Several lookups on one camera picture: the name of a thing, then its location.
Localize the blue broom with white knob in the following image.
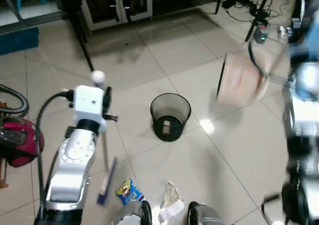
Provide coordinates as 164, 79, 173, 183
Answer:
91, 70, 119, 207

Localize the beige dustpan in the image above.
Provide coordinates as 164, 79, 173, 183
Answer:
216, 52, 273, 107

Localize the blue floor mat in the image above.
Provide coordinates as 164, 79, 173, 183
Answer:
0, 27, 40, 56

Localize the black mesh waste bin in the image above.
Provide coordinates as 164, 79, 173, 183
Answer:
150, 93, 192, 142

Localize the blue snack packet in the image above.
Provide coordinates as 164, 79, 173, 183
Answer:
116, 178, 146, 206

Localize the black table leg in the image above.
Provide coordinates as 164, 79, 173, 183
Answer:
62, 0, 95, 72

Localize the red vacuum cleaner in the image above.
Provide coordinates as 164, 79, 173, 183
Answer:
0, 116, 45, 168

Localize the silver left robot leg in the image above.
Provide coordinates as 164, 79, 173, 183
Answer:
112, 200, 153, 225

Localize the silver robot leg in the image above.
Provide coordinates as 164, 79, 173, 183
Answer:
112, 200, 153, 225
188, 201, 226, 225

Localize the crumpled white paper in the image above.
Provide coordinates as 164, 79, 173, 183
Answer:
159, 181, 186, 223

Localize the white glass door cabinet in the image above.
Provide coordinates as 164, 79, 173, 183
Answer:
79, 0, 154, 32

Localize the silver right robot leg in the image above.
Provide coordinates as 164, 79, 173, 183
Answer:
188, 201, 226, 225

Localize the black device with green light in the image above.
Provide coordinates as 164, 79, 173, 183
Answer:
253, 28, 270, 43

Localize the black stand leg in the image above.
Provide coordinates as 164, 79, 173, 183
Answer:
244, 0, 274, 42

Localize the black power strip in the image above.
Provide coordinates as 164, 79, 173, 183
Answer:
221, 0, 261, 12

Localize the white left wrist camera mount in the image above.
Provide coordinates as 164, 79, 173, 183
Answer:
73, 85, 107, 132

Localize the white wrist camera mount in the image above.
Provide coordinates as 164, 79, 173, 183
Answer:
288, 13, 319, 62
73, 85, 107, 132

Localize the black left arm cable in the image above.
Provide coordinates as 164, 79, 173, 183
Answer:
36, 92, 75, 221

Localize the grey vacuum hose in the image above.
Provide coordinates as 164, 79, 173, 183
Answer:
0, 84, 30, 117

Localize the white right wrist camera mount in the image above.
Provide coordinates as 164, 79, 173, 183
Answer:
288, 13, 319, 62

